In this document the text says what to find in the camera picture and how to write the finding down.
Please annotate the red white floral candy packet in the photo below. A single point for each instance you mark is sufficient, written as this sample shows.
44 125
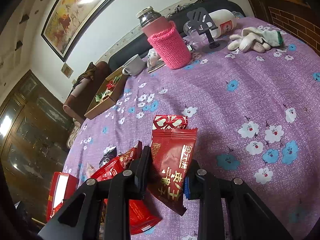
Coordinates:
170 122

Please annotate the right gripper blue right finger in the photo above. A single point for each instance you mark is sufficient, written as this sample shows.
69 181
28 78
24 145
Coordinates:
192 188

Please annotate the framed horse painting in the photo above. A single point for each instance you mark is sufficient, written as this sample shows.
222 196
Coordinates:
67 21

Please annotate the long red snack pack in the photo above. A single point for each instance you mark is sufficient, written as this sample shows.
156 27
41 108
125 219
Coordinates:
118 164

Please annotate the black phone stand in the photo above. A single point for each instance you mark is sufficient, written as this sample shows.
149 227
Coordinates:
203 23

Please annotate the brown cardboard snack tray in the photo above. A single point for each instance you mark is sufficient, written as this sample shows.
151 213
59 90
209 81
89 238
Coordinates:
108 94

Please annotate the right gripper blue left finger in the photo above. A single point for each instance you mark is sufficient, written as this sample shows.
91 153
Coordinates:
140 177

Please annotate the dark red jujube packet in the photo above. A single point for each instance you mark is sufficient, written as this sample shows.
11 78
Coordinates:
172 152

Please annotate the white work gloves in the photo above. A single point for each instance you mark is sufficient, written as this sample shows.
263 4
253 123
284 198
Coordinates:
255 39

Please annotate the wooden cabinet door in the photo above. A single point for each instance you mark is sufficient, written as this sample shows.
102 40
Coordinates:
34 133

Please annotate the red snack pack front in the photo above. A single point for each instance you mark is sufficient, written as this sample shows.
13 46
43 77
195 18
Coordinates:
141 218

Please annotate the purple floral tablecloth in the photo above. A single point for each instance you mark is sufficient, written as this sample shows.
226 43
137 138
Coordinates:
257 117

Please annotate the red gift box tray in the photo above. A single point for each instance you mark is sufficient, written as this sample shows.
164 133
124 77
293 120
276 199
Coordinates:
62 187

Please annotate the brown brick sideboard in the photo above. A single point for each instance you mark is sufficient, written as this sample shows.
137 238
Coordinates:
295 17

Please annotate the patterned blanket pile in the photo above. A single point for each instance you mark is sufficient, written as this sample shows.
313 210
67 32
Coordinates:
73 134

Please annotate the small wall plaque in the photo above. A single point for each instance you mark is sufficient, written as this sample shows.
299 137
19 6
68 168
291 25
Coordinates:
66 70

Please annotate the brown armchair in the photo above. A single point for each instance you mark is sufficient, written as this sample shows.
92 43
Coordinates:
85 89

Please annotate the black purple snack packet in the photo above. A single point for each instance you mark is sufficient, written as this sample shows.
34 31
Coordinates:
109 153

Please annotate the thermos with pink sleeve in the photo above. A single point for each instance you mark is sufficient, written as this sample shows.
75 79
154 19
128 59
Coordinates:
163 36

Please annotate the white plastic bottle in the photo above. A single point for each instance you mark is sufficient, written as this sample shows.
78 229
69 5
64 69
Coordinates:
223 19

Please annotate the white cloth pile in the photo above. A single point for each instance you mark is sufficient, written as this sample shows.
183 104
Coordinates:
154 61

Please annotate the white ceramic mug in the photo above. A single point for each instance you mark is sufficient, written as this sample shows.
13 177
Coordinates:
134 66

